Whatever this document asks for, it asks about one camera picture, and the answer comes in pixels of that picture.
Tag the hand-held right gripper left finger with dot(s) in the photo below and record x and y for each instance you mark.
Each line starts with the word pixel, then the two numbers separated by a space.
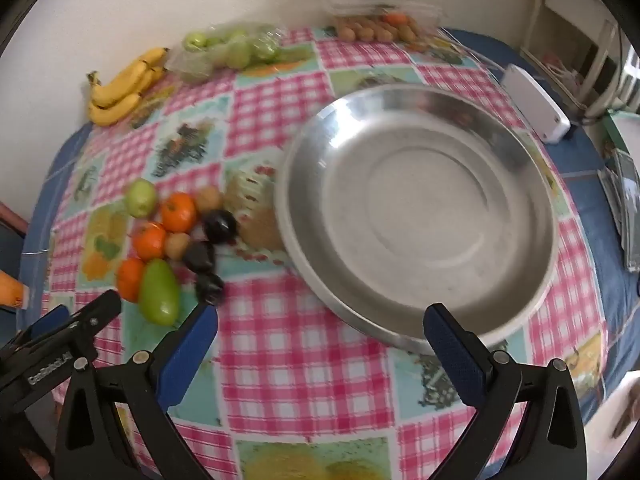
pixel 192 340

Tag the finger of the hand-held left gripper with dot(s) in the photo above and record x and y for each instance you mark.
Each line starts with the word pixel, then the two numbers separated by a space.
pixel 102 307
pixel 50 320

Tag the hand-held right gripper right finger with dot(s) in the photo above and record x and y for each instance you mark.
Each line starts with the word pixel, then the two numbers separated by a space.
pixel 452 355

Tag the dark purple plum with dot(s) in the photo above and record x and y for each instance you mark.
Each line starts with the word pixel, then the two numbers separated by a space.
pixel 220 226
pixel 198 256
pixel 209 287

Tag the large green mango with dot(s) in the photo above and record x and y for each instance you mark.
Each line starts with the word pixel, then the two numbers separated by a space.
pixel 159 292

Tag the brown longan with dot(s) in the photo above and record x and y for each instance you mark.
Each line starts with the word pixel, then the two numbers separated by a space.
pixel 177 246
pixel 208 199

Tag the small green jujube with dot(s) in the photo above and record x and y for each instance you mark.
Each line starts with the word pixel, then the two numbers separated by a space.
pixel 141 199

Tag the stainless steel bowl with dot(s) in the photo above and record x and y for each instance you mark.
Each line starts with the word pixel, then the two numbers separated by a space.
pixel 425 210

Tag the person's left forearm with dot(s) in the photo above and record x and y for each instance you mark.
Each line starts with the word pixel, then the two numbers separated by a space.
pixel 9 290

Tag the pink checked printed tablecloth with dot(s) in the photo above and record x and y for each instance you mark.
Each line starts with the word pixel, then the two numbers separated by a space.
pixel 300 360

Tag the reddish chair edge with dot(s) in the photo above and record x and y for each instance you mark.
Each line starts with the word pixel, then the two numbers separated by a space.
pixel 10 217

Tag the yellow banana bunch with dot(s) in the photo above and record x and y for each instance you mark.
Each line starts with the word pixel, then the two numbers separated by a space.
pixel 112 110

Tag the blue blanket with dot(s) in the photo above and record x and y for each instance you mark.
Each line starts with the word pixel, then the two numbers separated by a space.
pixel 590 200

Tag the white phone stand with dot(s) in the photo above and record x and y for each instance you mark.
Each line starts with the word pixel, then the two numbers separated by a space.
pixel 607 185

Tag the smartphone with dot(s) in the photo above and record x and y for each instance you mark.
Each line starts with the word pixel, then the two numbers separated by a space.
pixel 631 195

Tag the white plastic device box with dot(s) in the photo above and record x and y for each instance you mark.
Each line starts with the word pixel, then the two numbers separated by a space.
pixel 535 105

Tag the clear bag of green jujubes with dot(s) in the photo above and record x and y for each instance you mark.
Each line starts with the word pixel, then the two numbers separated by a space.
pixel 235 50

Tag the clear plastic bag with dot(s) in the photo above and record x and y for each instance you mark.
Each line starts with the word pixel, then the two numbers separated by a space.
pixel 562 67

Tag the white shelf rack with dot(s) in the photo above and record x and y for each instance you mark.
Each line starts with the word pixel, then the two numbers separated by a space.
pixel 605 70

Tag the pile of boxed longans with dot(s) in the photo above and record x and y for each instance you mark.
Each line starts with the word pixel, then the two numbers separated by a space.
pixel 370 32

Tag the boxed orange tangerine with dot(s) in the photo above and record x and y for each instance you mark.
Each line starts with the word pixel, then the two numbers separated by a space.
pixel 395 18

